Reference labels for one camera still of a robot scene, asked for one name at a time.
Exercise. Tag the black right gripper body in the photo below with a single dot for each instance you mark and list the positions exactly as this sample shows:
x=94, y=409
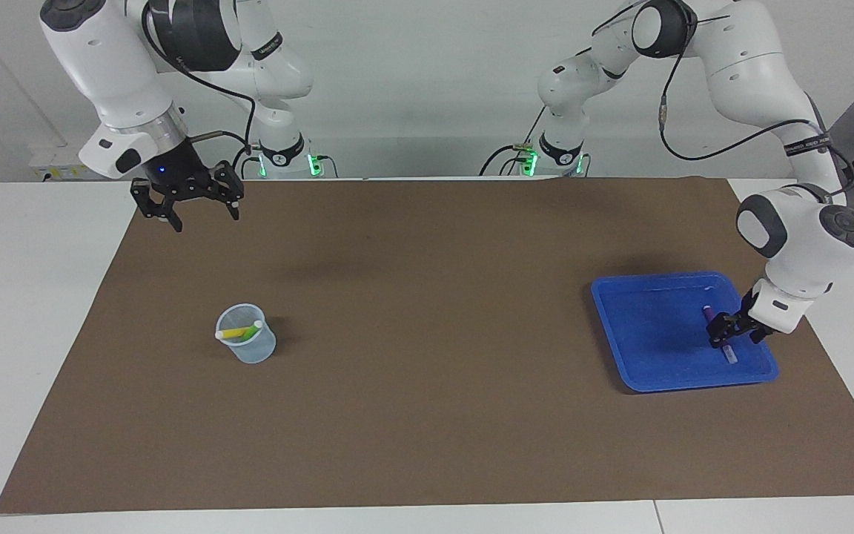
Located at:
x=175, y=174

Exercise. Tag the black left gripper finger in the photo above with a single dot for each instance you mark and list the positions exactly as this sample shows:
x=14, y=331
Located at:
x=759, y=334
x=723, y=328

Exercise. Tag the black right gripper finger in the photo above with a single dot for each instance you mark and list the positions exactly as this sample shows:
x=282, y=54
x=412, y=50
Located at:
x=230, y=185
x=153, y=204

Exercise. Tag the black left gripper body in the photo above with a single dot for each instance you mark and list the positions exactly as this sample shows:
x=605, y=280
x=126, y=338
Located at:
x=749, y=311

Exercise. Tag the purple marker pen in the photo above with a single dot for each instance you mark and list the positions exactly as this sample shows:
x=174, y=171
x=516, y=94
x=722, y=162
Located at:
x=729, y=354

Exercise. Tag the yellow marker pen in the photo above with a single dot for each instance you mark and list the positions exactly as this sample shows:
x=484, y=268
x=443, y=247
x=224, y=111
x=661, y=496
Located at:
x=233, y=334

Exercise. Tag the green test tube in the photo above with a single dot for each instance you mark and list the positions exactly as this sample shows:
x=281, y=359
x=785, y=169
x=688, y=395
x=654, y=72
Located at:
x=251, y=335

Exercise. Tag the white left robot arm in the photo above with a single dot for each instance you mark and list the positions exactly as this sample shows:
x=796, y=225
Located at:
x=753, y=67

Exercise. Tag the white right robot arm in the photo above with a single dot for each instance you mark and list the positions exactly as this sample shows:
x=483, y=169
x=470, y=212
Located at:
x=101, y=59

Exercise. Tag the blue plastic tray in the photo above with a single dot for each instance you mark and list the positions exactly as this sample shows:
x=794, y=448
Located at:
x=649, y=334

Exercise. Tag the white power strip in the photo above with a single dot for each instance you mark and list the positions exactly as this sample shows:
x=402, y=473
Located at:
x=56, y=159

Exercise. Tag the translucent plastic cup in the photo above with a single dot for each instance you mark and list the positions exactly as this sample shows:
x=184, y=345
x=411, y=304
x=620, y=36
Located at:
x=253, y=354

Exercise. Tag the brown table mat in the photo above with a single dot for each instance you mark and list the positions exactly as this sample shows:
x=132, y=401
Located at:
x=427, y=415

